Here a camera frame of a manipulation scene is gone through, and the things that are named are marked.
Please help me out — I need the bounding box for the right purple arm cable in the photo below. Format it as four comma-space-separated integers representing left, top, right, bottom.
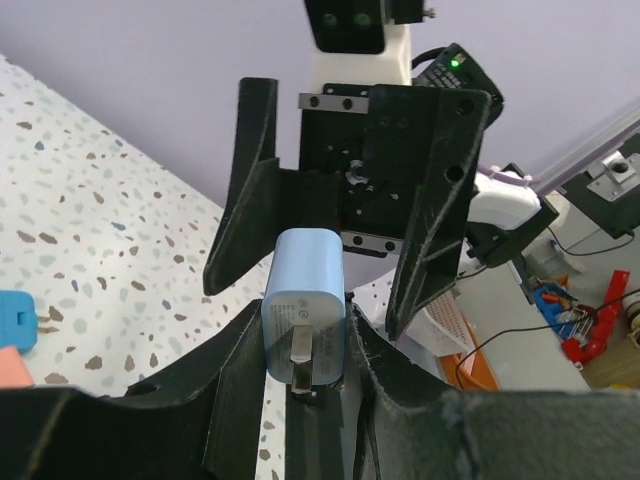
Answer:
487, 129, 640, 194

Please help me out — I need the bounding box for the teal blue plug adapter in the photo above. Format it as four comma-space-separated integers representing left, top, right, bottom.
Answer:
0, 290, 38, 353

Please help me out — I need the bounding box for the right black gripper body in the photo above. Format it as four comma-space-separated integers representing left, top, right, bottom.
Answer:
279, 84, 440, 258

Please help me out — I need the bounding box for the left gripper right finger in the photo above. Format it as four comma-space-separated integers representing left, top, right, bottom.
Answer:
284, 304, 639, 479

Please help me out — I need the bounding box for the pink charger plug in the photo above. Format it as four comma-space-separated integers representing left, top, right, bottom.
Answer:
0, 346, 34, 388

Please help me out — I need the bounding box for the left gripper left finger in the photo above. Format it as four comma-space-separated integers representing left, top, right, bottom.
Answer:
1, 300, 266, 479

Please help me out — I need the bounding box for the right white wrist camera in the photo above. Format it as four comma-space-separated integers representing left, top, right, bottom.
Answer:
304, 0, 436, 93

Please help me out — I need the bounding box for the light blue charger plug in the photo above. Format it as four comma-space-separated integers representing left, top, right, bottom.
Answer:
261, 228, 346, 386

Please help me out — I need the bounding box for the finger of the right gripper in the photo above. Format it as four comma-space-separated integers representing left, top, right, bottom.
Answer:
203, 77, 279, 295
385, 88, 491, 340

